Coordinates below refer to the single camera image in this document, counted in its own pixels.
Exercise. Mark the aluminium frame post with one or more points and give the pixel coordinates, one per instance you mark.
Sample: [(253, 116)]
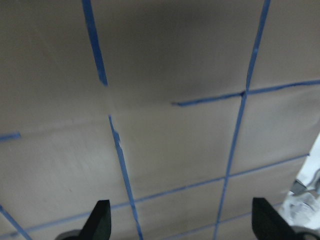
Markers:
[(301, 206)]

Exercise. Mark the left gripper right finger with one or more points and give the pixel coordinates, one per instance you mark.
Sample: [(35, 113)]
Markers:
[(267, 224)]

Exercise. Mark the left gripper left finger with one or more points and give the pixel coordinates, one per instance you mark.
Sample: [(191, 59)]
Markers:
[(98, 225)]

